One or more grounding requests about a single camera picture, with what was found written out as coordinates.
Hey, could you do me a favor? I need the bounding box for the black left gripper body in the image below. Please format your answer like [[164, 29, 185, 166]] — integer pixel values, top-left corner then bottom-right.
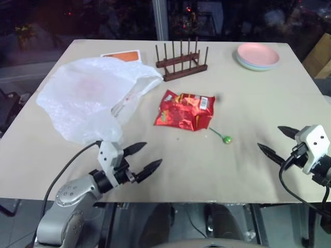
[[111, 154, 142, 187]]

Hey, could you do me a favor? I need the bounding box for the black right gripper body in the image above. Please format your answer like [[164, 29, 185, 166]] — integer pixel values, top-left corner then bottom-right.
[[283, 144, 311, 170]]

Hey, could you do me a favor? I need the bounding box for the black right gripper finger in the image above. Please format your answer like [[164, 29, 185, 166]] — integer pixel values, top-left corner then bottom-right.
[[257, 142, 285, 169], [277, 126, 298, 140]]

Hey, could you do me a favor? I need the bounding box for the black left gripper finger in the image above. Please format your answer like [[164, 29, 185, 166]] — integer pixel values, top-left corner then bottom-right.
[[123, 142, 148, 157], [135, 158, 163, 184]]

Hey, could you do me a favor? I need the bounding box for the green lollipop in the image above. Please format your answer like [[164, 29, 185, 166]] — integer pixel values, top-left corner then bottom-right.
[[209, 127, 234, 145]]

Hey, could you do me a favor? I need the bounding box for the dark rounded shape under table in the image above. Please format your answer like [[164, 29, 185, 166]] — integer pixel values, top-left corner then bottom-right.
[[141, 203, 179, 240], [204, 203, 245, 240]]

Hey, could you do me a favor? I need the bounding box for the red snack packet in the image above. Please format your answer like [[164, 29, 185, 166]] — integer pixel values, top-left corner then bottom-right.
[[154, 89, 216, 132]]

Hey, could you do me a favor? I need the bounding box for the light blue plate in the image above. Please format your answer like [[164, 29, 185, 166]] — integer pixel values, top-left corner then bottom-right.
[[235, 58, 277, 72]]

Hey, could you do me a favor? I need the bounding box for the white translucent plastic bag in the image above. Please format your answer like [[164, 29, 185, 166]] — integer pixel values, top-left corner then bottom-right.
[[36, 57, 164, 146]]

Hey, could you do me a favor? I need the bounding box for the brown cardboard box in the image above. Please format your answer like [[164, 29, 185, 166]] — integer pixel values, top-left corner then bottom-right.
[[302, 33, 331, 80]]

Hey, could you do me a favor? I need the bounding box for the light green plate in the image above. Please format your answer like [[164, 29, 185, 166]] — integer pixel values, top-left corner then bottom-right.
[[234, 50, 279, 69]]

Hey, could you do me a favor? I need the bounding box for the pink plate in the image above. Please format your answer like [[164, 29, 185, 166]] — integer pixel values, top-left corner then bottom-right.
[[237, 42, 281, 66]]

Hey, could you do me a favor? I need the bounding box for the brown wooden peg rack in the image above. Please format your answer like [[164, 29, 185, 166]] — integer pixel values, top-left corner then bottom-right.
[[155, 36, 209, 83]]

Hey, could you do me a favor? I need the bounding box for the orange and white card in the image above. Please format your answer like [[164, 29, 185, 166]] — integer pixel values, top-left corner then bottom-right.
[[100, 49, 143, 64]]

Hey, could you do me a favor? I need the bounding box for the black chair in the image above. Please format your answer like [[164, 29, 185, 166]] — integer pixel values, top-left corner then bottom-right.
[[0, 87, 27, 136]]

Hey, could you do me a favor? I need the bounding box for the grey window pillar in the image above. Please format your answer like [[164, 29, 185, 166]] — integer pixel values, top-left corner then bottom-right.
[[152, 0, 172, 41]]

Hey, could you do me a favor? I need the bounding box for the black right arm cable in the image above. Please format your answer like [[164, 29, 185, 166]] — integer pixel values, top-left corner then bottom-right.
[[278, 147, 331, 223]]

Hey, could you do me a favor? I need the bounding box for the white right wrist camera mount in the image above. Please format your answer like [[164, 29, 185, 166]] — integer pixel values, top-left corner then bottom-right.
[[294, 124, 331, 175]]

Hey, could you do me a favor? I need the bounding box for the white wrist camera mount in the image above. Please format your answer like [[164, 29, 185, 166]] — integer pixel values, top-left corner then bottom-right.
[[97, 141, 125, 187], [294, 124, 331, 175]]

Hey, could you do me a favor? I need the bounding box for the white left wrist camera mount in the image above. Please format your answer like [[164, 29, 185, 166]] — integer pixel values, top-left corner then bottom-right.
[[97, 141, 125, 187]]

